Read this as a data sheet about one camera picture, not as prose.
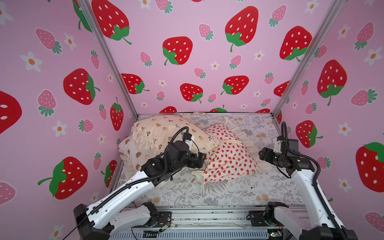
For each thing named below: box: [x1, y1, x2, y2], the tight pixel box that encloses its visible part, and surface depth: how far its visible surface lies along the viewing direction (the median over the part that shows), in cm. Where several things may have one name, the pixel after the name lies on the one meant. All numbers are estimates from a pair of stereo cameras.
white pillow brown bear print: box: [118, 137, 162, 172], surface depth 94 cm
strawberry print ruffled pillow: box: [191, 116, 270, 195], surface depth 90 cm
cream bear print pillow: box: [131, 115, 217, 155], surface depth 89 cm
